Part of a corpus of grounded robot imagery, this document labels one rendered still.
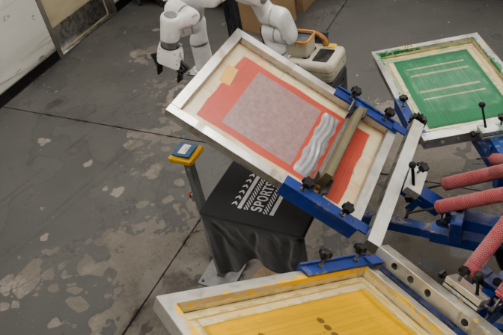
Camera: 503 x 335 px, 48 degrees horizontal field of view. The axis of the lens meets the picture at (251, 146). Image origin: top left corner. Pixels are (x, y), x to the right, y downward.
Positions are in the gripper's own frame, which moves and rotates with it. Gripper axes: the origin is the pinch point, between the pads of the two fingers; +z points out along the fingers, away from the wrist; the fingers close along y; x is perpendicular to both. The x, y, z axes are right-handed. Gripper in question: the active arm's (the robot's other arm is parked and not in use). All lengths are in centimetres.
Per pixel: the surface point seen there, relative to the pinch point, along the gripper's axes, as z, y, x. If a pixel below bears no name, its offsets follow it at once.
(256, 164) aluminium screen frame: -2, -51, 28
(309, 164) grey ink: 5, -66, 12
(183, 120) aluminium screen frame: -9.7, -22.6, 29.1
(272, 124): 0.3, -47.2, 4.2
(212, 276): 147, -25, -8
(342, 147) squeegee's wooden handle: -3, -75, 5
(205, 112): -5.5, -25.2, 17.3
